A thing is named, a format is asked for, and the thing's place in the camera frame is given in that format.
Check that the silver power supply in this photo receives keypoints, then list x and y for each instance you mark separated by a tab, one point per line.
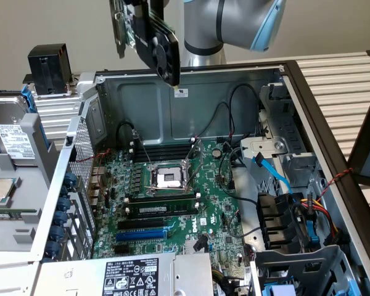
74	274

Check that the black RAM stick with label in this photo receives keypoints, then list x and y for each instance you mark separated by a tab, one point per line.
160	210

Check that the black graphics card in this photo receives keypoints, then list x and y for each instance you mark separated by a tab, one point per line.
160	52

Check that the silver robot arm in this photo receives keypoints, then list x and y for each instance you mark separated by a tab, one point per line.
209	24

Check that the coin battery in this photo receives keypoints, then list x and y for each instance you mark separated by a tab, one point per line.
216	152

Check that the long black expansion slot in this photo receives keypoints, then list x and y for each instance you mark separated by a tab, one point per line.
142	223

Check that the blue card retention clip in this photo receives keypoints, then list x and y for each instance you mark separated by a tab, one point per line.
53	247
60	218
70	179
63	204
56	232

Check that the grey parts rack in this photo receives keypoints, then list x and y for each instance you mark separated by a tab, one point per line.
24	191

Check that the black power supply label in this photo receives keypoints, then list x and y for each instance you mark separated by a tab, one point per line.
131	277

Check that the open grey PC case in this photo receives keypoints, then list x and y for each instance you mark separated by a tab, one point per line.
203	117

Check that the dark framed panel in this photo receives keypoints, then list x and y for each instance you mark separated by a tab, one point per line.
362	148

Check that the CPU socket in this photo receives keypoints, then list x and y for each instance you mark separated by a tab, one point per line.
168	180

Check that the blue-grey metal disk bay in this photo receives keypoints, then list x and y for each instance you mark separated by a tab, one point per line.
296	265

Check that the silver hard disk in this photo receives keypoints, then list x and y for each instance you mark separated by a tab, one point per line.
6	111

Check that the blue expansion slot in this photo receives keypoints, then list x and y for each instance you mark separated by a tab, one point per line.
142	235

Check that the silver drive bracket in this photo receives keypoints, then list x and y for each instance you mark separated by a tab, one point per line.
265	145

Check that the short black expansion slot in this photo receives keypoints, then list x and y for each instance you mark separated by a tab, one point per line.
123	249

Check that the black plastic box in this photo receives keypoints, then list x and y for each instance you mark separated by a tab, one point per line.
47	71

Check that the grey metal disk bay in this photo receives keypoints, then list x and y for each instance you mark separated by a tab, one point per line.
293	129

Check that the black RAM slot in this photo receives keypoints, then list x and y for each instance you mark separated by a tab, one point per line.
163	158
163	154
163	150
163	146

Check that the white case sticker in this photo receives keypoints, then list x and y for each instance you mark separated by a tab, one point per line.
182	93

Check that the blue hard disk caddy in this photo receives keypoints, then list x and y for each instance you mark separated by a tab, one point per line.
29	98

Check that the green RAM stick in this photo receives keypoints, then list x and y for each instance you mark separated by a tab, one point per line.
12	212

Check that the green motherboard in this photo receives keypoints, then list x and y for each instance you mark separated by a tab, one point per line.
209	185

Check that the thin metal locking lever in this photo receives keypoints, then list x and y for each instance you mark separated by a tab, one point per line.
142	148
154	187

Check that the blue plastic piece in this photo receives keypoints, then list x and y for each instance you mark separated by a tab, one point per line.
276	291

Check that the metal socket cover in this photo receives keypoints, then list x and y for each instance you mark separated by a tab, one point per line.
188	162

